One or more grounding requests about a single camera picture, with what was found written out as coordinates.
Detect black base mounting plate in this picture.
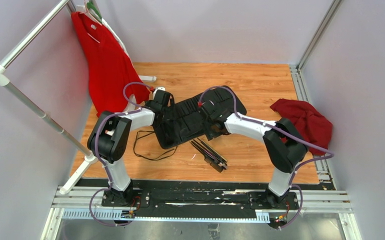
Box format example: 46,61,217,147
101,180,300,221

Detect black angled brush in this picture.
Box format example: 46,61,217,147
193,139,228,165

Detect dark red crumpled cloth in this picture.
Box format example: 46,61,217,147
270,98,333,149

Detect metal clothes rack pole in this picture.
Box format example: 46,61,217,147
0,0,90,195

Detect green white hangers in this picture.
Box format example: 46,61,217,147
75,0,103,25

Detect aluminium frame post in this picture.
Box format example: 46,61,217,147
296,0,343,72

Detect black tie cord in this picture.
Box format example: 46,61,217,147
133,130,178,162

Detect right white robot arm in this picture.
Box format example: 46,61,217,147
198,100,309,209

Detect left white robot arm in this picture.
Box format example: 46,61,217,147
87,87,174,207

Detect black makeup brush roll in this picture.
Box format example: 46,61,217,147
152,85,247,149

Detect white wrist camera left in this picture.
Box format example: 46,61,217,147
153,86,166,92

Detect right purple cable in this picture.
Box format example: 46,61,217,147
197,86,335,229

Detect red hanging shirt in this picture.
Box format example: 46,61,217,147
71,12,150,116

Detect pink handled makeup brush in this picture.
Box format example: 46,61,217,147
199,144,228,173

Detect black comb brush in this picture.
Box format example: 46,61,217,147
190,141,224,173

